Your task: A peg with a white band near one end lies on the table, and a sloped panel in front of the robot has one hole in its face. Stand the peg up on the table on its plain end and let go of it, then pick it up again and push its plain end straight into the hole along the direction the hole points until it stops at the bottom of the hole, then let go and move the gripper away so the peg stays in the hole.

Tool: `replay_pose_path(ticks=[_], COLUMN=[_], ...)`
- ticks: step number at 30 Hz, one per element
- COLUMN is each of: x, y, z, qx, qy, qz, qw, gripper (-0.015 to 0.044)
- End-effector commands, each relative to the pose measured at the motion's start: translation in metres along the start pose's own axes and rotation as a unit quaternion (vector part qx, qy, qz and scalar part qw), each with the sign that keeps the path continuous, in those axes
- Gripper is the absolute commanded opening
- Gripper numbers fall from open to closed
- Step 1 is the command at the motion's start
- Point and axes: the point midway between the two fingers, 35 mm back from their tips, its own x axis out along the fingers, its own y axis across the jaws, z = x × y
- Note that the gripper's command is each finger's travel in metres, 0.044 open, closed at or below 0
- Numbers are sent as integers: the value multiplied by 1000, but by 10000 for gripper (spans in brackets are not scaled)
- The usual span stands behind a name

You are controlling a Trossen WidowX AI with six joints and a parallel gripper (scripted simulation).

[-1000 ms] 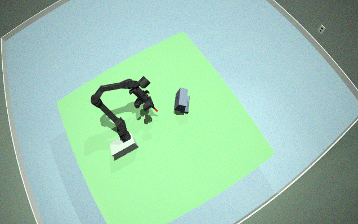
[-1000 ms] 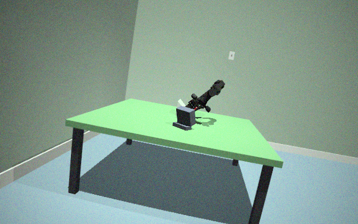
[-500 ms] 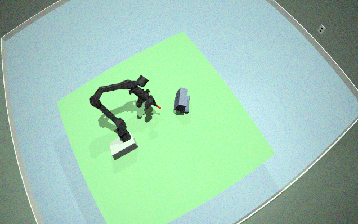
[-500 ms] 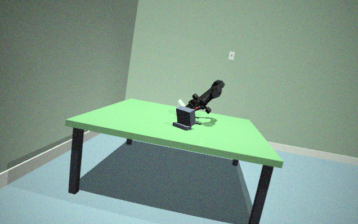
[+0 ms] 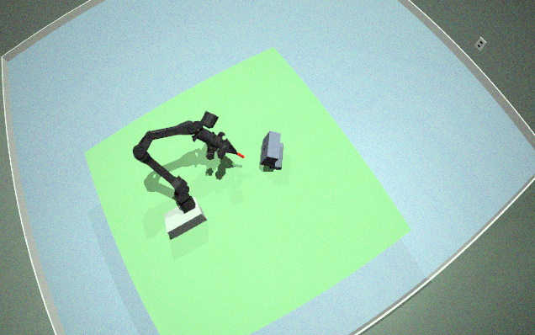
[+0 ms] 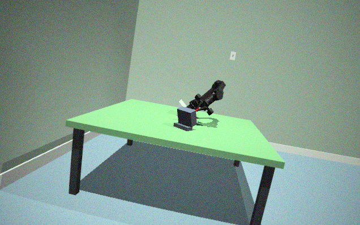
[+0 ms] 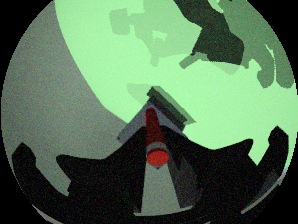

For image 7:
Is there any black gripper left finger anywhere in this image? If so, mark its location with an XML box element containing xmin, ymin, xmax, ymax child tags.
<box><xmin>56</xmin><ymin>127</ymin><xmax>148</xmax><ymax>213</ymax></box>

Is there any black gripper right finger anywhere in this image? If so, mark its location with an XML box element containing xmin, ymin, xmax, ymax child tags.
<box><xmin>160</xmin><ymin>125</ymin><xmax>253</xmax><ymax>208</ymax></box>

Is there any dark red peg with white band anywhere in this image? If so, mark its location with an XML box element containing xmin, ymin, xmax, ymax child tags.
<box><xmin>145</xmin><ymin>108</ymin><xmax>169</xmax><ymax>165</ymax></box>

